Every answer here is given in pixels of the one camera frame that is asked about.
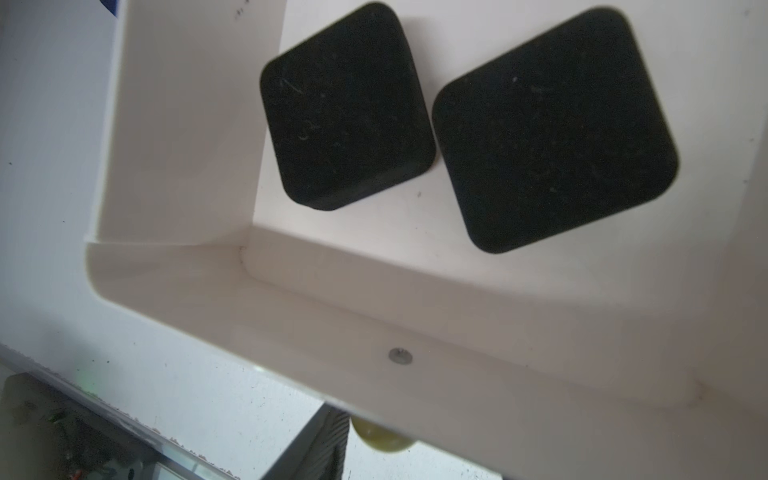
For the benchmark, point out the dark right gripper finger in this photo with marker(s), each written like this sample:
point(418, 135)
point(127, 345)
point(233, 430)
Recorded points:
point(318, 451)

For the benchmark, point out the black brooch box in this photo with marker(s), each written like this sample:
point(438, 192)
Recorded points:
point(346, 112)
point(561, 131)

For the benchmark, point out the three-tier drawer cabinet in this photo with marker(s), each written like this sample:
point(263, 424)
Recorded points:
point(380, 438)

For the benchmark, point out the navy brooch box three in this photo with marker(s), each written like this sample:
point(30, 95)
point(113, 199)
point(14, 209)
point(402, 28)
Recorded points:
point(111, 6)

